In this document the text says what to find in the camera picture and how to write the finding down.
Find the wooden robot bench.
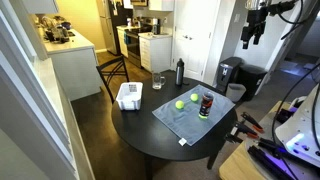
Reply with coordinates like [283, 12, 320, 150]
[218, 99, 320, 180]

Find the black metal chair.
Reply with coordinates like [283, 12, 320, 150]
[95, 54, 130, 104]

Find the clear glass mug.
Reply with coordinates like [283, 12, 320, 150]
[151, 71, 167, 91]

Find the white panel door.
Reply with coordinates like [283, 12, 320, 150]
[171, 0, 221, 83]

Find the small grey waste bin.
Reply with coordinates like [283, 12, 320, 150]
[225, 83, 247, 103]

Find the white kitchen counter island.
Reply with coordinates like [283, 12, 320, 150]
[34, 28, 103, 102]

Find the dark refrigerator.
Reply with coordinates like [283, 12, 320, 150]
[96, 0, 134, 56]

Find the black coffee machine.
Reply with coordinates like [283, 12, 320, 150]
[151, 18, 162, 35]

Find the black water bottle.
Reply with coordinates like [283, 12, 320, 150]
[175, 57, 185, 87]

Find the wide black trash bin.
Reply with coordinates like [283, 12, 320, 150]
[237, 64, 269, 102]

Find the tall black trash can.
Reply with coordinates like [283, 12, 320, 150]
[215, 56, 244, 94]

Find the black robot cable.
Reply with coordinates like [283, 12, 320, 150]
[271, 61, 320, 148]

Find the black orange spring clamp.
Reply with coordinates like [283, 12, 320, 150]
[240, 111, 265, 134]
[233, 121, 260, 140]

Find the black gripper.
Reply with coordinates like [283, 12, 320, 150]
[240, 7, 270, 50]

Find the narrow white base cabinet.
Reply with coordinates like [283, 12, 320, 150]
[116, 26, 129, 58]

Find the white diagonal beam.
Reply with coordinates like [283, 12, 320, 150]
[256, 0, 320, 96]

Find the dark countertop appliance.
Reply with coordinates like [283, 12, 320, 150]
[44, 24, 71, 44]

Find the white wall cabinet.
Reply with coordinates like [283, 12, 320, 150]
[19, 0, 60, 15]
[148, 0, 175, 12]

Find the black kitchen stove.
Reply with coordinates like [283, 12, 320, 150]
[123, 26, 153, 69]

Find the clear cylindrical ball container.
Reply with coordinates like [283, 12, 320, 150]
[198, 91, 215, 120]

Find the blue-grey towel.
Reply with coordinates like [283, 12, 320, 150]
[151, 84, 236, 147]

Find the black table leg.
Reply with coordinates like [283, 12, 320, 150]
[143, 156, 154, 180]
[206, 151, 221, 170]

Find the white plastic basket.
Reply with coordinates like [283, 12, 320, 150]
[115, 81, 144, 112]

